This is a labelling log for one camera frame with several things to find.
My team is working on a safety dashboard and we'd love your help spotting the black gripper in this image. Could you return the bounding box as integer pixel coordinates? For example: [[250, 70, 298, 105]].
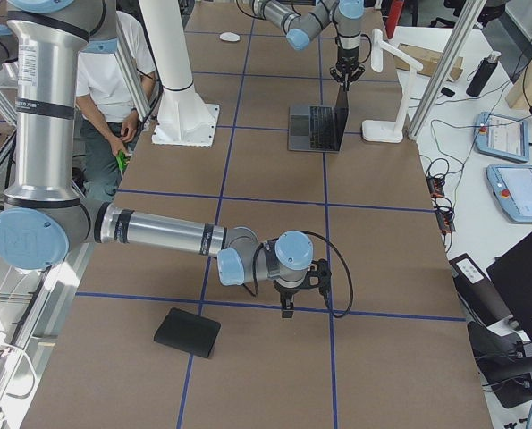
[[274, 282, 301, 318], [329, 46, 365, 92]]

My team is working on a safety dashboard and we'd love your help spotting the grey laptop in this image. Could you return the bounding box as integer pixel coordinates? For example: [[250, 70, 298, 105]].
[[288, 87, 349, 153]]

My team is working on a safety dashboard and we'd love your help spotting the black mouse pad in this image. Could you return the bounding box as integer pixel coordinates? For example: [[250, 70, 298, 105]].
[[154, 307, 221, 358]]

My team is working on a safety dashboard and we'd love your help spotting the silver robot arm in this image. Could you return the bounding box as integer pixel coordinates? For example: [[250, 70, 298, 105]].
[[246, 0, 365, 92], [0, 1, 313, 316]]

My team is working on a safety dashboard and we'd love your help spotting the white desk lamp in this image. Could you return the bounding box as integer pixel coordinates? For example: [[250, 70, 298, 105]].
[[360, 28, 424, 144]]

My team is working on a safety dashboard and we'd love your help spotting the white computer mouse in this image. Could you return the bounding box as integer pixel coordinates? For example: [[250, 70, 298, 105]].
[[219, 32, 241, 43]]

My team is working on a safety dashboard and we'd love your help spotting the cardboard box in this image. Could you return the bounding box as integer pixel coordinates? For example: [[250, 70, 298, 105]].
[[398, 44, 463, 81]]

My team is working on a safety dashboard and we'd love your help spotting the black water bottle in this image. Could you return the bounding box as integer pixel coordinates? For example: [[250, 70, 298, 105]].
[[466, 51, 502, 97]]

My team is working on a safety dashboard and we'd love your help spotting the left black usb hub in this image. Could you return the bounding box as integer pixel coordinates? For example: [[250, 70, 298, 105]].
[[426, 176, 445, 198]]

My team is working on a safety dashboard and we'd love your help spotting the black usb hub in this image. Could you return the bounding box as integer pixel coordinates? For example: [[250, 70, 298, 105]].
[[435, 206, 455, 235], [426, 176, 445, 198]]

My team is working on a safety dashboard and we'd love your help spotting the upper teach pendant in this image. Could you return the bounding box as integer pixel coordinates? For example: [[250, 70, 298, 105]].
[[474, 112, 529, 163]]

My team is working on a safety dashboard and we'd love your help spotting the teach pendant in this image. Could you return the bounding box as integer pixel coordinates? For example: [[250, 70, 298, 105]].
[[474, 112, 529, 163], [486, 164, 532, 223]]

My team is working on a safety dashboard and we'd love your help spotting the right black usb hub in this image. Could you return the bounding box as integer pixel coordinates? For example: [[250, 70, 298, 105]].
[[435, 206, 455, 235]]

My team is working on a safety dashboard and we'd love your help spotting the lower teach pendant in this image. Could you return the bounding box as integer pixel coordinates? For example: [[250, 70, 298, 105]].
[[486, 164, 532, 223]]

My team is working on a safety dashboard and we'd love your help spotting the person in white shirt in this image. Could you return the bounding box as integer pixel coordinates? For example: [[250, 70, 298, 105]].
[[72, 11, 157, 198]]

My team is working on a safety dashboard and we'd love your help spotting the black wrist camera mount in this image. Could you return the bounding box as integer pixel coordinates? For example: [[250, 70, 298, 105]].
[[308, 258, 332, 300]]

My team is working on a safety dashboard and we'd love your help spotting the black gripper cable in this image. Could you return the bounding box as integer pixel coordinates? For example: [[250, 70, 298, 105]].
[[299, 231, 354, 319]]

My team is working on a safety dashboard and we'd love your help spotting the aluminium frame post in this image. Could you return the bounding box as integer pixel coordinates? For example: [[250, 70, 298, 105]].
[[408, 0, 486, 140]]

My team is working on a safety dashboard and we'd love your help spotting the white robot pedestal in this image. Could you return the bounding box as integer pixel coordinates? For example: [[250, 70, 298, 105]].
[[139, 0, 220, 148]]

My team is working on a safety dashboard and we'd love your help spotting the green handled tool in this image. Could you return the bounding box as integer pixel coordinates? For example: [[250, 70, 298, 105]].
[[115, 150, 130, 176]]

